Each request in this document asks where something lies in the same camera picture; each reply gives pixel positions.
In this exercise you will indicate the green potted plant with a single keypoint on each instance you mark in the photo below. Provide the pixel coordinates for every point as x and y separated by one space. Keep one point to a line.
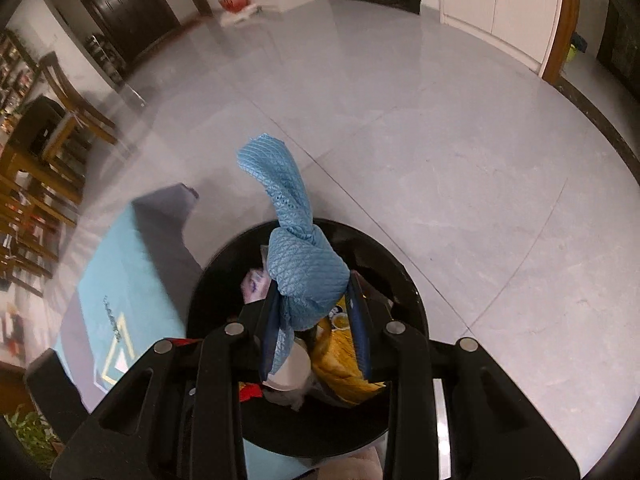
30 435

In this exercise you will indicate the dark wooden door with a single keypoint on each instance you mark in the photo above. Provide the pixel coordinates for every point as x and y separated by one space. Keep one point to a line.
130 5

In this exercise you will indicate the red and white bag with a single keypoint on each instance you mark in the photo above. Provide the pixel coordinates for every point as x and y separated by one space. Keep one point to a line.
237 0

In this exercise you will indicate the yellow chip bag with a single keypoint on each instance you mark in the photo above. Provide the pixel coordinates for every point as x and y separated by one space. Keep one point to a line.
340 360

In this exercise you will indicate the wooden dining chair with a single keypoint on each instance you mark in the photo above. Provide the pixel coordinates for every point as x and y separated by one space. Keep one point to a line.
65 90

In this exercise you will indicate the blue mesh cloth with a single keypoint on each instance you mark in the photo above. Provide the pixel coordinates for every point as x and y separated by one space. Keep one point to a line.
305 270

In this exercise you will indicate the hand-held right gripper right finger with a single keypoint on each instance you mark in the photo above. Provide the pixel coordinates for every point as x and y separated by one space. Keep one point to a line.
360 330

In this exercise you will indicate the pink packet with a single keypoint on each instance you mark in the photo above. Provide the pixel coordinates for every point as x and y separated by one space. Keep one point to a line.
255 285

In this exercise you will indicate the green plastic container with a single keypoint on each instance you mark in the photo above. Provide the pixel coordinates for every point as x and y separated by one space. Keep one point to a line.
576 54

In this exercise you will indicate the white tall cabinet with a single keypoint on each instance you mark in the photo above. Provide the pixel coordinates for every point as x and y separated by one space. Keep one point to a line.
500 5

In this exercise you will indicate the metal shoe rack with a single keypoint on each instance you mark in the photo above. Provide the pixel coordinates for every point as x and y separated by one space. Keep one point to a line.
102 57

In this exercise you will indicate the black trash bin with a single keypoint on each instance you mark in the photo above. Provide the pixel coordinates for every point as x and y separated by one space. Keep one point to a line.
225 270

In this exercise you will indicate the teal and purple floor mat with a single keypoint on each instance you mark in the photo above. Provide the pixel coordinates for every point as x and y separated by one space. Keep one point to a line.
125 270

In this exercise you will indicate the wooden door frame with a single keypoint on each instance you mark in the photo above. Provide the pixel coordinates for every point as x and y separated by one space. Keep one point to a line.
565 20

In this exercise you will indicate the dark glass cabinet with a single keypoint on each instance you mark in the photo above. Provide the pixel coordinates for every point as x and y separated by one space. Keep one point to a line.
622 45

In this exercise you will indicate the black bag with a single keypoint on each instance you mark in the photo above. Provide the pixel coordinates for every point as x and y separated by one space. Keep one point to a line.
40 125

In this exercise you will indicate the white paper cup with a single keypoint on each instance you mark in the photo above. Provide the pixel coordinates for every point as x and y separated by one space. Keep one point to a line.
292 367

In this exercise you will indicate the black chair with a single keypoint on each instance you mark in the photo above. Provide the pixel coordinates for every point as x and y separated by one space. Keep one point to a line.
52 385

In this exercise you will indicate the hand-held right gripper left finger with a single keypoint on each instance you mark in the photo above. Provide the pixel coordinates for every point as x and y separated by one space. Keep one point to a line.
270 330

